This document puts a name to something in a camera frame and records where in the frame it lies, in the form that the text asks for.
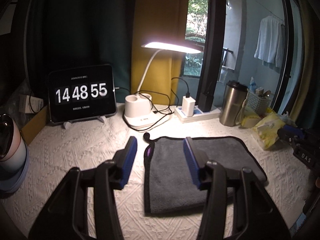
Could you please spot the tablet showing clock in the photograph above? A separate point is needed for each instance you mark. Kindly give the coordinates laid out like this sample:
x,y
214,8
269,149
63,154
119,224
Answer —
x,y
82,93

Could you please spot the cardboard box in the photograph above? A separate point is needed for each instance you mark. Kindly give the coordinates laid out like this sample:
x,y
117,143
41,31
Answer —
x,y
34,126

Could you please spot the yellow snack bag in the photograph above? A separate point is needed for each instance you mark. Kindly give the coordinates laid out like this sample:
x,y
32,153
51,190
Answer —
x,y
265,131

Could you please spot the stainless steel tumbler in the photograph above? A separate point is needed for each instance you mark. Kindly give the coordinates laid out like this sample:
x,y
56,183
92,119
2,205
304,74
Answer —
x,y
234,103

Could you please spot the purple and grey towel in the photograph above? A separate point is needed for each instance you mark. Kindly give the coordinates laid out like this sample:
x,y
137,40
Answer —
x,y
170,185

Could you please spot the white storage basket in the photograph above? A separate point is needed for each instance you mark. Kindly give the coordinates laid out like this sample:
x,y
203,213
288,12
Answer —
x,y
257,104

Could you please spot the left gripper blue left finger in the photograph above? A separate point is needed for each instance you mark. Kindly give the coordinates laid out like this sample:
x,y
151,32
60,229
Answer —
x,y
123,160

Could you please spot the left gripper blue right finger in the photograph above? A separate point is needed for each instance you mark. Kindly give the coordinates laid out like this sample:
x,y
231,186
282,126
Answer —
x,y
193,163

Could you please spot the white tablet stand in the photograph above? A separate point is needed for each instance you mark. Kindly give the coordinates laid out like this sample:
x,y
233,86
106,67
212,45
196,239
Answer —
x,y
67,125

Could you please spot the white textured table cloth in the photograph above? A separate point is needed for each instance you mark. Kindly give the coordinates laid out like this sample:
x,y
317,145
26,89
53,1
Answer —
x,y
85,145

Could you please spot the white phone charger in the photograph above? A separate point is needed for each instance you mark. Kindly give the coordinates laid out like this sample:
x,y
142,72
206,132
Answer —
x,y
188,104

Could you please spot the white round security camera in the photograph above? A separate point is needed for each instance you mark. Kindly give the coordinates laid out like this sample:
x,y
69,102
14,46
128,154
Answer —
x,y
14,156

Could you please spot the white hanging shirt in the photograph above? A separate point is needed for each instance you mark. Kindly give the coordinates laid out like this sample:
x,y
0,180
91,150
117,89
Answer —
x,y
270,44

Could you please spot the yellow tissue pack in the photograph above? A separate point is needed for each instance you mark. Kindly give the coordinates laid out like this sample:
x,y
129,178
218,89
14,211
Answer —
x,y
250,118

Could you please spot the white desk lamp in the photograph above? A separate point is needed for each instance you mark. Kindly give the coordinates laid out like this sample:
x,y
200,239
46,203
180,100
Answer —
x,y
149,104

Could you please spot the white power strip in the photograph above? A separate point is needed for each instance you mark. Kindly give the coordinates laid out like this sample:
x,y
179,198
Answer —
x,y
198,115

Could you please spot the dark green curtain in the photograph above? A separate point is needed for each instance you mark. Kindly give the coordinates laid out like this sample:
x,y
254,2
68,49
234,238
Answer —
x,y
63,36

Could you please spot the black window frame post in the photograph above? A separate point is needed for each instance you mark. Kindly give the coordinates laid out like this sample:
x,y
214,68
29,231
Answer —
x,y
212,54

